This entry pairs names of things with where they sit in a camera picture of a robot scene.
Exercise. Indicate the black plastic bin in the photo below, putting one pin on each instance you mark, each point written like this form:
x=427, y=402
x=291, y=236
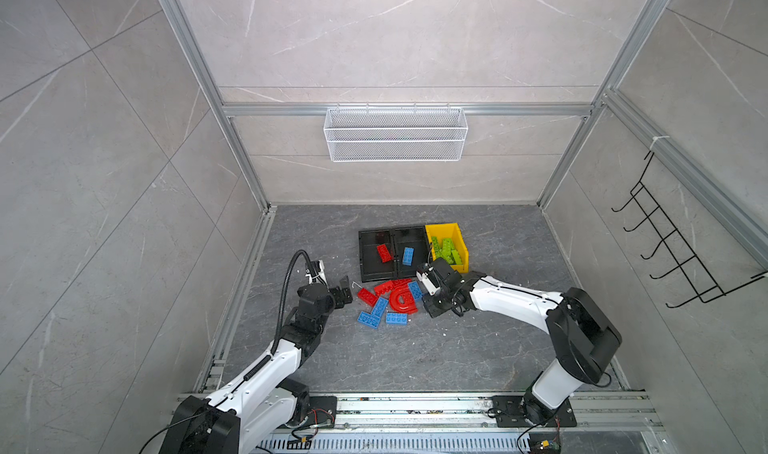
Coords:
x=372, y=267
x=413, y=237

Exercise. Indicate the red long lego brick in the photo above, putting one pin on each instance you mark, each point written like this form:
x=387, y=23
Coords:
x=389, y=286

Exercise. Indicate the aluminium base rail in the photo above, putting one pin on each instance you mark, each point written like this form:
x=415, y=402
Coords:
x=446, y=422

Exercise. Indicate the black plastic bin middle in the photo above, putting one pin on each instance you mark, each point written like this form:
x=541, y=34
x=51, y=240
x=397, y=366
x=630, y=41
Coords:
x=413, y=237

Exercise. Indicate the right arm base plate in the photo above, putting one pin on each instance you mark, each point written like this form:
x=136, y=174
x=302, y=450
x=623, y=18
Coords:
x=510, y=412

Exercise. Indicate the red lego plate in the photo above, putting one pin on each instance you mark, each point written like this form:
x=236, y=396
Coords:
x=368, y=297

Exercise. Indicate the blue square lego brick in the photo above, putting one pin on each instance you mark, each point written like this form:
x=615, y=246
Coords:
x=415, y=290

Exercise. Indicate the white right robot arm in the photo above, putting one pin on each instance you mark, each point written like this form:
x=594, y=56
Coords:
x=583, y=338

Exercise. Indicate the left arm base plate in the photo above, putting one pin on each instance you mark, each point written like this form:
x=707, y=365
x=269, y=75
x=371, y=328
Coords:
x=314, y=412

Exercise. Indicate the yellow plastic bin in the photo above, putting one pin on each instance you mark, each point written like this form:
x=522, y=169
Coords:
x=453, y=231

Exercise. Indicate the red lego brick bottom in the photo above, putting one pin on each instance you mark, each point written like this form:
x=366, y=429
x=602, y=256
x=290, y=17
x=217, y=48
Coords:
x=384, y=254

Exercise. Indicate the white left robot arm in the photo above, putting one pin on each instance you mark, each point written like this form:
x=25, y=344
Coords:
x=263, y=397

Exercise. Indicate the black plastic bin left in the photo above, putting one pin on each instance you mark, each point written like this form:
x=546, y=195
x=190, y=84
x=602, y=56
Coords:
x=372, y=267

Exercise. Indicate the red arch lego piece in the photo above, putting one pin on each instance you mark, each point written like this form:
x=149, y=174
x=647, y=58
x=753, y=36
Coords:
x=402, y=301

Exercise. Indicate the blue long lego brick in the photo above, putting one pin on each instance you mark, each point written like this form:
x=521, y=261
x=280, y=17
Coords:
x=380, y=308

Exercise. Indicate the green long lego brick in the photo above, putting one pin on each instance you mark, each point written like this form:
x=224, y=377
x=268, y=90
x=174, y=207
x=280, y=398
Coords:
x=447, y=245

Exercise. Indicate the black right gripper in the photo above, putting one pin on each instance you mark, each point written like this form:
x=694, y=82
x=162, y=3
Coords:
x=430, y=307

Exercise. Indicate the white wire mesh basket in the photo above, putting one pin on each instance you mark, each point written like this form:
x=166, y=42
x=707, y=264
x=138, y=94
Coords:
x=392, y=134

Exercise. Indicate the black wire hook rack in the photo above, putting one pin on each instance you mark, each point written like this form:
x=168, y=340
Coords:
x=670, y=239

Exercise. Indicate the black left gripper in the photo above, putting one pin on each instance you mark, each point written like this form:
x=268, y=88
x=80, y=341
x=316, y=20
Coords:
x=347, y=296

